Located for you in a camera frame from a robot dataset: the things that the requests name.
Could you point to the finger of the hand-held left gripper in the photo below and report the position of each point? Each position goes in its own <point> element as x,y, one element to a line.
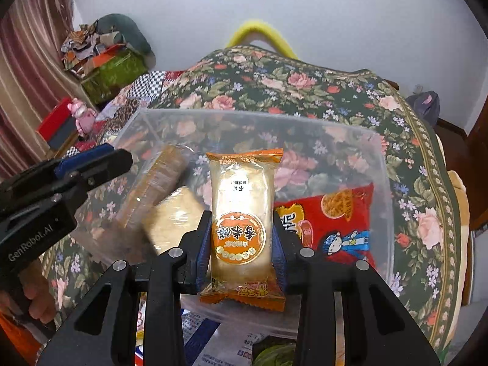
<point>82,158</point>
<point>108,166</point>

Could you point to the dark bag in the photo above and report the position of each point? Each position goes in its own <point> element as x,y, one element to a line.
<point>425,105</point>

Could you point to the floral tablecloth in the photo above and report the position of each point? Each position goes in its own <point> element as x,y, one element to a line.
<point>305,84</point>

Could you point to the green snack packet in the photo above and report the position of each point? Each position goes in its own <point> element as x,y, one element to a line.
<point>274,352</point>

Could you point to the wooden furniture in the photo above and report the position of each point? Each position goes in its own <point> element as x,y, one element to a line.
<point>476,160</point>

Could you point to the striped curtain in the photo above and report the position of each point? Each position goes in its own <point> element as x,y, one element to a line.
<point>26,64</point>

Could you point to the orange cloth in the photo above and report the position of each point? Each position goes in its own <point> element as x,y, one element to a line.
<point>15,339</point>

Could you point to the green patterned box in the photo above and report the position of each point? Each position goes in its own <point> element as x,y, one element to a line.
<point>114,72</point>

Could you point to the blue white printed packet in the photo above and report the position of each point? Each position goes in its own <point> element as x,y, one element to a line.
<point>198,335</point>

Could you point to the orange rice cracker packet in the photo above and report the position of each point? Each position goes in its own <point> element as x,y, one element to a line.
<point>242,213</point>

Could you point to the yellow curved chair back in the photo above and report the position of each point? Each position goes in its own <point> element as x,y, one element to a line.
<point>263,30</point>

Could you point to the red snack packet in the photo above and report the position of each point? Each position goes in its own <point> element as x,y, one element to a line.
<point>331,217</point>

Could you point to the checkered patchwork cloth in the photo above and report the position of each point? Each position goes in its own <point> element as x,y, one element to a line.
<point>145,84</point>

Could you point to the pile of clothes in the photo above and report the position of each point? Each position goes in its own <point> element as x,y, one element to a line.
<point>110,30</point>

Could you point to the pink toy figure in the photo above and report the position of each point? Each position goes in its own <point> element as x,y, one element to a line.
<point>84,116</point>

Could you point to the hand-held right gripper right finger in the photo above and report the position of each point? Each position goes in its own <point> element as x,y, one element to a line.
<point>280,253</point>

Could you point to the brown biscuit clear packet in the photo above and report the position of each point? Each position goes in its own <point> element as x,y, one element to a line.
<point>156,186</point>

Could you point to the red box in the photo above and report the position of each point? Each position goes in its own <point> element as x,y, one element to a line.
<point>57,122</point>

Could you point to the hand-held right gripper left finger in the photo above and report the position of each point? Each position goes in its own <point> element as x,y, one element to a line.
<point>203,244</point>

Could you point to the pale pastry clear packet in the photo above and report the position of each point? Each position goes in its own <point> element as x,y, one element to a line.
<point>175,217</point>

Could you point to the person's left hand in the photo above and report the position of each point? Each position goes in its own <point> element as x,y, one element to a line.
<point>38,293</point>

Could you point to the clear plastic container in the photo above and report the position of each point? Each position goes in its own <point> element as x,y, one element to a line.
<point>328,152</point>

